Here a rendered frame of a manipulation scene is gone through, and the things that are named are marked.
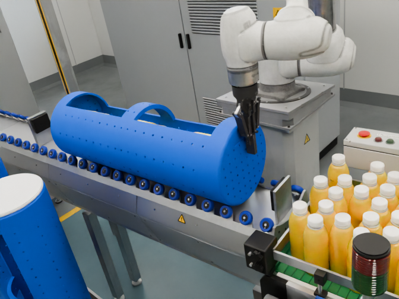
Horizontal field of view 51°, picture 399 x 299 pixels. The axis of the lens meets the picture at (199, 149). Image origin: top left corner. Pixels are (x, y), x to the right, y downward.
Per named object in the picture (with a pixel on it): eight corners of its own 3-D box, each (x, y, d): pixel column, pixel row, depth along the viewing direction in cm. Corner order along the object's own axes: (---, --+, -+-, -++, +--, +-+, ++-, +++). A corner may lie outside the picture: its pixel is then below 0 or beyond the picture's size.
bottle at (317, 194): (306, 226, 133) (304, 183, 125) (321, 217, 135) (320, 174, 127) (322, 237, 127) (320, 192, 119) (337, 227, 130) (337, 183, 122)
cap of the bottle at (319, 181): (310, 183, 124) (310, 178, 123) (320, 178, 126) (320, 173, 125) (320, 189, 121) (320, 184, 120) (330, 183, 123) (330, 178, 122)
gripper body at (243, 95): (247, 89, 117) (250, 118, 121) (262, 78, 122) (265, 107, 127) (225, 86, 121) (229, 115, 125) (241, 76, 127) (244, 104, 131)
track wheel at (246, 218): (243, 209, 133) (239, 209, 132) (255, 213, 130) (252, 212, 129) (239, 222, 133) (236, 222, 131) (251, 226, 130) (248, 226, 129)
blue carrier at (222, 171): (110, 136, 202) (92, 80, 188) (270, 176, 151) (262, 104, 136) (63, 166, 184) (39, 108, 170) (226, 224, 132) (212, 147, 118)
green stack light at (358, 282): (358, 266, 82) (358, 247, 79) (392, 278, 78) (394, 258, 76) (345, 288, 78) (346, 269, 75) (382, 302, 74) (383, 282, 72)
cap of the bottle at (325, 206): (328, 202, 115) (328, 197, 114) (336, 210, 112) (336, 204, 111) (315, 206, 115) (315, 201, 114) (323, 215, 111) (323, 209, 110)
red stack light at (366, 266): (358, 247, 79) (359, 231, 78) (394, 258, 76) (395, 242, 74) (346, 269, 75) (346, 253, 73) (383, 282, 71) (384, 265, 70)
